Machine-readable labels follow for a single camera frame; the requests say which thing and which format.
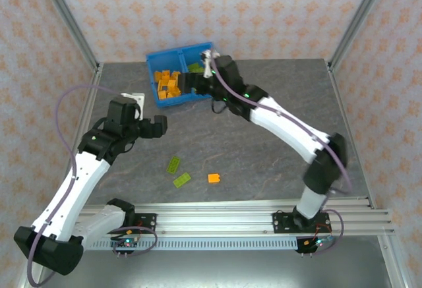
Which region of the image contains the blue plastic bin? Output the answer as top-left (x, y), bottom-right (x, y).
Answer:
top-left (146, 49), bottom-right (187, 109)
top-left (180, 42), bottom-right (218, 103)

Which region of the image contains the small controller board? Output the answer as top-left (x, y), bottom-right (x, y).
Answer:
top-left (303, 235), bottom-right (334, 248)
top-left (111, 237), bottom-right (141, 250)

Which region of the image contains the grey metal base sheet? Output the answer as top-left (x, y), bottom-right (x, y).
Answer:
top-left (31, 235), bottom-right (395, 288)

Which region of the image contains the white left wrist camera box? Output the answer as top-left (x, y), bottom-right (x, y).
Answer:
top-left (121, 92), bottom-right (146, 120)

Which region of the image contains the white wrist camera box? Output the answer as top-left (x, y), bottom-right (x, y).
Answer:
top-left (121, 92), bottom-right (146, 120)
top-left (200, 49), bottom-right (221, 78)

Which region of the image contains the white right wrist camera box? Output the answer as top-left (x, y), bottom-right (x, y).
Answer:
top-left (200, 49), bottom-right (221, 78)

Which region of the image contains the aluminium side rail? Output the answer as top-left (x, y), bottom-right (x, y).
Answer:
top-left (16, 63), bottom-right (105, 288)
top-left (326, 59), bottom-right (411, 288)

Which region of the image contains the aluminium frame post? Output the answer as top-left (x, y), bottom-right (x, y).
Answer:
top-left (328, 0), bottom-right (395, 71)
top-left (34, 0), bottom-right (102, 73)

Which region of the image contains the aluminium mounting rail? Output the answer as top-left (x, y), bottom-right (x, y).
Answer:
top-left (77, 196), bottom-right (396, 236)

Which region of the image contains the slotted grey cable duct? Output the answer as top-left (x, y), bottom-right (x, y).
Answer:
top-left (77, 237), bottom-right (300, 252)

